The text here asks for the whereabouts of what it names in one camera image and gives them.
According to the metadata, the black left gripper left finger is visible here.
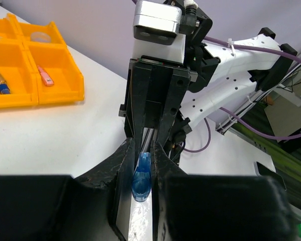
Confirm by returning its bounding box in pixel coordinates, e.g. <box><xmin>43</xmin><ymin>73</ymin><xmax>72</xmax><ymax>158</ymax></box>
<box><xmin>0</xmin><ymin>138</ymin><xmax>135</xmax><ymax>240</ymax></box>

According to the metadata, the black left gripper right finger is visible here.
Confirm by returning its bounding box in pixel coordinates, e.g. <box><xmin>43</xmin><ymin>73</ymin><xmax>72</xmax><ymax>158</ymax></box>
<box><xmin>151</xmin><ymin>141</ymin><xmax>296</xmax><ymax>240</ymax></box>

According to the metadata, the pink highlighter pen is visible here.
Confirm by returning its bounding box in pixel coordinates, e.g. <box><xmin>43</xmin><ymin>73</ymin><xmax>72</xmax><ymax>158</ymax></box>
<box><xmin>37</xmin><ymin>65</ymin><xmax>54</xmax><ymax>87</ymax></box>

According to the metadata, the yellow compartment bin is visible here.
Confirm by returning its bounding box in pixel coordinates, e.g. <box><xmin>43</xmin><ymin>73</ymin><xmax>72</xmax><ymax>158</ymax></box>
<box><xmin>0</xmin><ymin>14</ymin><xmax>85</xmax><ymax>108</ymax></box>

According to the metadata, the blue highlighter pen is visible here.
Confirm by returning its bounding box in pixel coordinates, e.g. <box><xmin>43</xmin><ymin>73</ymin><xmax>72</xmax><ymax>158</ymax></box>
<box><xmin>131</xmin><ymin>152</ymin><xmax>152</xmax><ymax>202</ymax></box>

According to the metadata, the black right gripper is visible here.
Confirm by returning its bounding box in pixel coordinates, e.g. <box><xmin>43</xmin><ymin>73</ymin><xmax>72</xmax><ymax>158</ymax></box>
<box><xmin>119</xmin><ymin>2</ymin><xmax>219</xmax><ymax>153</ymax></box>

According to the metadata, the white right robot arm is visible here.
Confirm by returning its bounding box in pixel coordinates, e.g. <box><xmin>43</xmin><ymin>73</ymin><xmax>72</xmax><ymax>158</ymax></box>
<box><xmin>119</xmin><ymin>1</ymin><xmax>297</xmax><ymax>155</ymax></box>

